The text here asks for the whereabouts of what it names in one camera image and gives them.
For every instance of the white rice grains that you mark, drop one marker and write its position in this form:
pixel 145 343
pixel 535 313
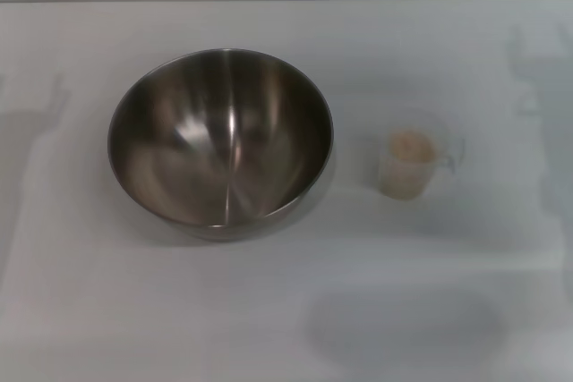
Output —
pixel 409 147

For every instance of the stainless steel mixing bowl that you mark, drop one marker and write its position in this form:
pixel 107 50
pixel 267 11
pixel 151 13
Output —
pixel 224 140

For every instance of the clear plastic measuring cup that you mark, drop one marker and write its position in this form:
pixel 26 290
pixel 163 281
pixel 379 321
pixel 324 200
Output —
pixel 405 176

